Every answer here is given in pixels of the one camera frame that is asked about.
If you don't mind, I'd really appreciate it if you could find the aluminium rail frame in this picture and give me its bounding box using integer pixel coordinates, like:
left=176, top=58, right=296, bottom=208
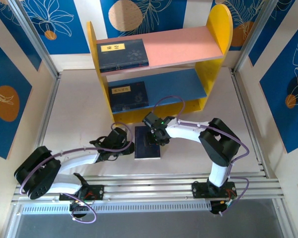
left=11, top=173, right=285, bottom=203

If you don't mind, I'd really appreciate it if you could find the black cable connector block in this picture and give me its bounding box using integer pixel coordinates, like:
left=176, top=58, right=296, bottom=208
left=69, top=200, right=93, bottom=219
left=210, top=199, right=230, bottom=218

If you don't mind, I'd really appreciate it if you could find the navy book titled 论语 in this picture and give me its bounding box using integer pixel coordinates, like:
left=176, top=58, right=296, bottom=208
left=100, top=63, right=150, bottom=73

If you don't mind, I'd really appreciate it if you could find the yellow pink blue bookshelf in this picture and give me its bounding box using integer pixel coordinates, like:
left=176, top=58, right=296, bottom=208
left=86, top=3, right=233, bottom=126

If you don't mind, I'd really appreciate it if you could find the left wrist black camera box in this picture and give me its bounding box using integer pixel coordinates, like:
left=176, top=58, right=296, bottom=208
left=106, top=128, right=128, bottom=147

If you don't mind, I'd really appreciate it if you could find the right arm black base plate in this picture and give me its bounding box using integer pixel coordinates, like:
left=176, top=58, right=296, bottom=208
left=191, top=182, right=238, bottom=199

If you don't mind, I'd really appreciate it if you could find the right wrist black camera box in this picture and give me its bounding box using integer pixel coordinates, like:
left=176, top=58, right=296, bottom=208
left=142, top=112, right=160, bottom=129

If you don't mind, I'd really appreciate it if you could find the navy book titled 梦溪笔谈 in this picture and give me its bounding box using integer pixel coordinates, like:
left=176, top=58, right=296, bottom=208
left=134, top=125, right=162, bottom=161

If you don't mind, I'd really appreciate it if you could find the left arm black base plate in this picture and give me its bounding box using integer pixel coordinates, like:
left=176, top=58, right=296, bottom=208
left=59, top=184, right=105, bottom=202

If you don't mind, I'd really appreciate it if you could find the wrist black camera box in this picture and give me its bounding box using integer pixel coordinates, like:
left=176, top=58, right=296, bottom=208
left=106, top=128, right=128, bottom=147
left=142, top=112, right=160, bottom=129

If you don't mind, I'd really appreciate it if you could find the aluminium side rail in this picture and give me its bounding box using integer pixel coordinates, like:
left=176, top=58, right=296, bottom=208
left=229, top=69, right=269, bottom=178
left=26, top=71, right=63, bottom=184

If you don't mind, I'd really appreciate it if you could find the navy book titled 易经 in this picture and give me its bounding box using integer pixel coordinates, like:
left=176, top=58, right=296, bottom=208
left=96, top=38, right=150, bottom=70

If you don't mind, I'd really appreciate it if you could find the navy book titled 孙子兵法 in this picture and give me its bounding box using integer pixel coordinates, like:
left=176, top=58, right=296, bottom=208
left=108, top=81, right=150, bottom=110

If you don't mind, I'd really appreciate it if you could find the navy book long yellow label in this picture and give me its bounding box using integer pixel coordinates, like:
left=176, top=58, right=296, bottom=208
left=111, top=103, right=150, bottom=112

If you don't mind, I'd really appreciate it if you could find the aluminium frame post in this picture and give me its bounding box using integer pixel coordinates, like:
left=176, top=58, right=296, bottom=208
left=7, top=0, right=63, bottom=79
left=233, top=0, right=278, bottom=75

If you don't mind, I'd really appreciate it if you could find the navy book wide yellow label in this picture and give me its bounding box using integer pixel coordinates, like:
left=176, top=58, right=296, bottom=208
left=111, top=105, right=150, bottom=114

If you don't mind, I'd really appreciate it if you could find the white slotted cable duct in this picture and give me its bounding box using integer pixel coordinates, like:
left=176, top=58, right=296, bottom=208
left=21, top=201, right=212, bottom=214

